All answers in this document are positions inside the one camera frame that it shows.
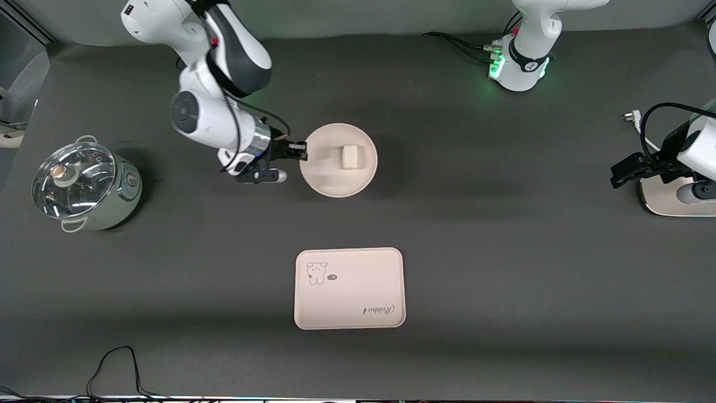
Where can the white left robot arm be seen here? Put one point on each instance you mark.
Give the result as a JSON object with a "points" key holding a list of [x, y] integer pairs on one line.
{"points": [[526, 61]]}

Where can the cream white toaster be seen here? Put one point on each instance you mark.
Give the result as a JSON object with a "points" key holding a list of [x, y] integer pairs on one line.
{"points": [[660, 204]]}

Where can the cream rectangular tray with print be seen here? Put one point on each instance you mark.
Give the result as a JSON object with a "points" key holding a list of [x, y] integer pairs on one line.
{"points": [[349, 296]]}

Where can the beige object beside table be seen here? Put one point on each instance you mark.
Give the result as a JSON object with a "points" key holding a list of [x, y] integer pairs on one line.
{"points": [[11, 137]]}

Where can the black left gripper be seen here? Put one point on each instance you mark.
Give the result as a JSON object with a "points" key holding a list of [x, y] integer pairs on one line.
{"points": [[661, 164]]}

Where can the steel electric pot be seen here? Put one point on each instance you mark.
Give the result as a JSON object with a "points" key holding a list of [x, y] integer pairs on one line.
{"points": [[120, 196]]}

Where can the small white cube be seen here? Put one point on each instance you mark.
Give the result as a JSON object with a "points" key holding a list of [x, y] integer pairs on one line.
{"points": [[351, 157]]}

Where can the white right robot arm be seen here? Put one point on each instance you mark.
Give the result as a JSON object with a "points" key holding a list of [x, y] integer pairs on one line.
{"points": [[207, 120]]}

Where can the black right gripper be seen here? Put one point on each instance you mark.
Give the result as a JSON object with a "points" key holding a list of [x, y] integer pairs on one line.
{"points": [[278, 149]]}

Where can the glass pot lid with knob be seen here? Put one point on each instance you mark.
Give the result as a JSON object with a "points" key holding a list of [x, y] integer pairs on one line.
{"points": [[72, 179]]}

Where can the cream round plate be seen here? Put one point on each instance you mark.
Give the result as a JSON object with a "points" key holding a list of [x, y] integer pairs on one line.
{"points": [[330, 179]]}

